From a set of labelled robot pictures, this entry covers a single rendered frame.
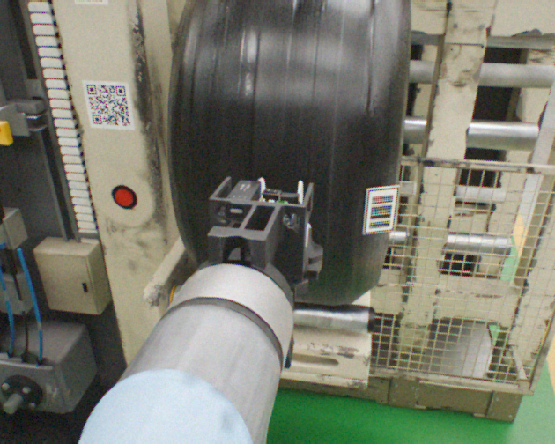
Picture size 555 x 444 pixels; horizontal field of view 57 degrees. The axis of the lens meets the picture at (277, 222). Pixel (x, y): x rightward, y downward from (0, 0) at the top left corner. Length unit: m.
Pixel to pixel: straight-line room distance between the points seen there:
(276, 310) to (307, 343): 0.58
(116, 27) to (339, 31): 0.35
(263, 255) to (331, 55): 0.33
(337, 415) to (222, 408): 1.68
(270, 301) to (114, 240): 0.69
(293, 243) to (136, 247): 0.61
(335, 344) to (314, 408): 1.05
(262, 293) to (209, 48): 0.39
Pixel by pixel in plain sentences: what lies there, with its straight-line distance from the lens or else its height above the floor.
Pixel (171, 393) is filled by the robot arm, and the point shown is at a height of 1.30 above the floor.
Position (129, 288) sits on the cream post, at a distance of 1.02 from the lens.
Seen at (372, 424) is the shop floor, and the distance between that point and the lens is 1.89.
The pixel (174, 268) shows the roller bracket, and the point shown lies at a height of 0.94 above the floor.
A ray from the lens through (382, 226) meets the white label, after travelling 0.62.
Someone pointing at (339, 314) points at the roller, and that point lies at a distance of 0.84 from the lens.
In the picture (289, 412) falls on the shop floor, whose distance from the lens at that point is 1.89.
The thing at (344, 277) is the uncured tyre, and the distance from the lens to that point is 0.67.
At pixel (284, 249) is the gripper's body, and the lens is 0.37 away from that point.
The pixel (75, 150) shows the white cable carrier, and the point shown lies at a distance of 0.93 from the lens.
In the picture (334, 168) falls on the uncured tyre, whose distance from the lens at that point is 0.58.
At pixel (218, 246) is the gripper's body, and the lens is 0.32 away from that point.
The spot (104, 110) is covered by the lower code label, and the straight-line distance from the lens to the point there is 0.86.
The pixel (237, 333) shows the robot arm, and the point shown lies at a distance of 0.26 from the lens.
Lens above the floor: 1.46
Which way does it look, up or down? 30 degrees down
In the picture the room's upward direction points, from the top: straight up
